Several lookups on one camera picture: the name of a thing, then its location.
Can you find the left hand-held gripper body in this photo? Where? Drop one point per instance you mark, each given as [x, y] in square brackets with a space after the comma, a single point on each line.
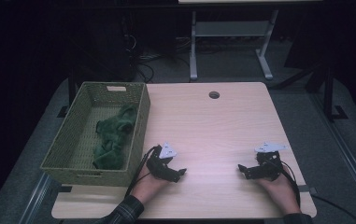
[157, 165]

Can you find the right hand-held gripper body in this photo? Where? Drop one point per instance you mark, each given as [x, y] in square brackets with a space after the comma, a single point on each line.
[270, 166]

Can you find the green plush toy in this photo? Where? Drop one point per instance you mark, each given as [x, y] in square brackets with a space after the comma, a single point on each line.
[113, 140]

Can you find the green woven basket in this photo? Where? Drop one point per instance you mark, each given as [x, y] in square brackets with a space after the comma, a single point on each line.
[73, 140]

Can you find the person's left hand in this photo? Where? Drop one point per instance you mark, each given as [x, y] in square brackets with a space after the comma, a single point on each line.
[147, 186]

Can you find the person's right hand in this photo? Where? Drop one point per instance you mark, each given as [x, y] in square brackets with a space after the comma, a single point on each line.
[283, 193]

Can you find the grey table edge clamp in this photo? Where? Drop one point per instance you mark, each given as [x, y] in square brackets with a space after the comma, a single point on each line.
[307, 188]

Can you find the black metal stand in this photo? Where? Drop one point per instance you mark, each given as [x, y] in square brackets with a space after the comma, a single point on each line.
[329, 93]

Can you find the metal floor rail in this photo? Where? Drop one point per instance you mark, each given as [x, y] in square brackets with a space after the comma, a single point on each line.
[344, 146]
[34, 199]

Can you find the grey metal table frame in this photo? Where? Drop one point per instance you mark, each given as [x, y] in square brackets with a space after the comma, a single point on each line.
[231, 29]

